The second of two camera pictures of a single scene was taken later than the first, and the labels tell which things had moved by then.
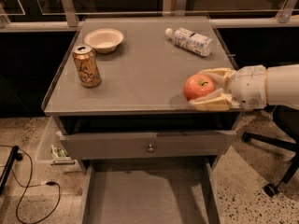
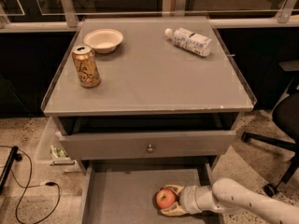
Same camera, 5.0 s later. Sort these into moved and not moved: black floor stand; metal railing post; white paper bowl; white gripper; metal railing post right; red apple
Moved: white gripper; red apple
Not moved: metal railing post right; white paper bowl; black floor stand; metal railing post
